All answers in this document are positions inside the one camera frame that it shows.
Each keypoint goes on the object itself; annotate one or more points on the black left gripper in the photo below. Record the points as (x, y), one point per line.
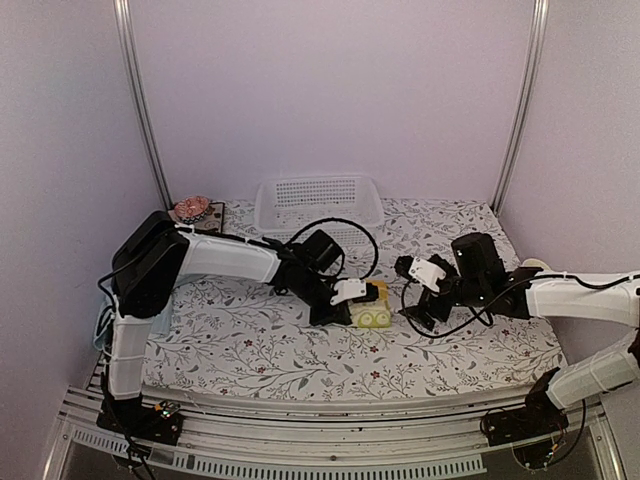
(341, 316)

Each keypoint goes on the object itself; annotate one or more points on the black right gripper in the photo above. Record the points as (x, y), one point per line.
(419, 314)

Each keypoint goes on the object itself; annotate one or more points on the green and white towel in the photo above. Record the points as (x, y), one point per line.
(372, 314)

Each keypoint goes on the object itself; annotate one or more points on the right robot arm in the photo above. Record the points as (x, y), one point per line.
(532, 292)

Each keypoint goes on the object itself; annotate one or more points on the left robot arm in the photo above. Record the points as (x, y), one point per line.
(146, 269)

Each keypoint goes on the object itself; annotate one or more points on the white plastic basket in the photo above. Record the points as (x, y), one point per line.
(285, 206)

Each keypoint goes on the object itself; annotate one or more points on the floral patterned tablecloth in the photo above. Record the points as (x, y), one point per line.
(236, 337)

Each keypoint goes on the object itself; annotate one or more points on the cream ceramic mug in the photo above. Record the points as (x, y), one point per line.
(535, 263)

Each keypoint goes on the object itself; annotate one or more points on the floral embroidered placemat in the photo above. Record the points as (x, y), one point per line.
(214, 220)

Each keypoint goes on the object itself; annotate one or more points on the light blue towel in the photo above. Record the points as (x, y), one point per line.
(102, 335)

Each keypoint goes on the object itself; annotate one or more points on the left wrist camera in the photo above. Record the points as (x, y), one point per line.
(321, 251)

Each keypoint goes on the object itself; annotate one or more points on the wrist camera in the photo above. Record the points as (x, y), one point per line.
(476, 256)
(321, 251)

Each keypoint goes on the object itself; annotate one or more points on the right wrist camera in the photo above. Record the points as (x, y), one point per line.
(476, 256)

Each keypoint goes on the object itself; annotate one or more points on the aluminium front rail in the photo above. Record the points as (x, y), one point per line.
(424, 438)

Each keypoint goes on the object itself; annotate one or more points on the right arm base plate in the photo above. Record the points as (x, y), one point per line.
(503, 426)

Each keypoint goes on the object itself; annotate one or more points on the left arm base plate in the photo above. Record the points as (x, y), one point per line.
(161, 423)

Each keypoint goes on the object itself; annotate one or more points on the right aluminium frame post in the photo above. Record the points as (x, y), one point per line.
(534, 53)

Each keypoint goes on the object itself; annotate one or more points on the aluminium frame post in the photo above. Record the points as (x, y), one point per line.
(534, 53)
(124, 26)

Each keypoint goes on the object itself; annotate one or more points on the left aluminium frame post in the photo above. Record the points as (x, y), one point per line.
(124, 26)

